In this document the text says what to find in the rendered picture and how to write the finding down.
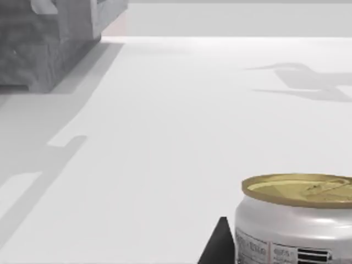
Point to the silver can with gold lid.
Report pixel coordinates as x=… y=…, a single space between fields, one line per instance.
x=291 y=225

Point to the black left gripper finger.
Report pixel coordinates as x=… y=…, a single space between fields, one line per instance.
x=220 y=244

